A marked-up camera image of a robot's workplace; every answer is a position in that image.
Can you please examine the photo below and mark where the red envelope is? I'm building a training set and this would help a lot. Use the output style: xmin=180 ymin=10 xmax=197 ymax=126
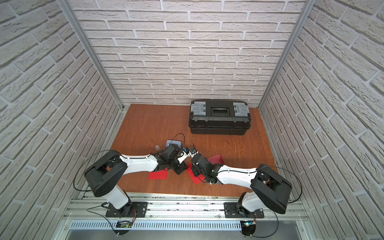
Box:
xmin=148 ymin=170 xmax=168 ymax=180
xmin=207 ymin=154 xmax=225 ymax=165
xmin=187 ymin=165 xmax=205 ymax=185

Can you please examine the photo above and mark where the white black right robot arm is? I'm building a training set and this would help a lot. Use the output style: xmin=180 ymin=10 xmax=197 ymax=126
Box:
xmin=192 ymin=154 xmax=292 ymax=214

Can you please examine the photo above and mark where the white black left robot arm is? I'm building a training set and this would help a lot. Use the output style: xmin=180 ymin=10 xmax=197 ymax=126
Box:
xmin=84 ymin=144 xmax=193 ymax=217

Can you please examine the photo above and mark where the grey hole punch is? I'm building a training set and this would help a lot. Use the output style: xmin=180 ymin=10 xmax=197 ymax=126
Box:
xmin=166 ymin=140 xmax=182 ymax=148

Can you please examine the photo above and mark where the black plastic toolbox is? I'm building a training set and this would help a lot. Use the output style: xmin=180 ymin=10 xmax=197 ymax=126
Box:
xmin=189 ymin=99 xmax=252 ymax=136

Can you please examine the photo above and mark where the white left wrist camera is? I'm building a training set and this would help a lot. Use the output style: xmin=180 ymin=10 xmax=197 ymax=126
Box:
xmin=177 ymin=148 xmax=192 ymax=164

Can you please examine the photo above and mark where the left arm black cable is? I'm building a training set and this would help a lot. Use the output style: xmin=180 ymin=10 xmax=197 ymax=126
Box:
xmin=72 ymin=133 xmax=186 ymax=236

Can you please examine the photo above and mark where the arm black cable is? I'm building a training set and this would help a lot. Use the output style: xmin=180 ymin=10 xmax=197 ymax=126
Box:
xmin=191 ymin=143 xmax=303 ymax=239
xmin=72 ymin=133 xmax=186 ymax=236

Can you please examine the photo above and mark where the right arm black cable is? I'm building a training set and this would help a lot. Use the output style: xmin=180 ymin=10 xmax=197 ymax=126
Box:
xmin=191 ymin=143 xmax=303 ymax=239

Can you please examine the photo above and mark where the aluminium right corner post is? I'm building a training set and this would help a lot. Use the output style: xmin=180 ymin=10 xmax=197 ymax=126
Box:
xmin=258 ymin=0 xmax=316 ymax=110

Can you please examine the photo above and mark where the aluminium corner post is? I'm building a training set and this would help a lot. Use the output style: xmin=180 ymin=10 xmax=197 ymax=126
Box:
xmin=258 ymin=0 xmax=316 ymax=110
xmin=58 ymin=0 xmax=125 ymax=111

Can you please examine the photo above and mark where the aluminium left corner post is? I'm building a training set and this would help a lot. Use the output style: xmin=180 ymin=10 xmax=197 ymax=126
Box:
xmin=58 ymin=0 xmax=125 ymax=111

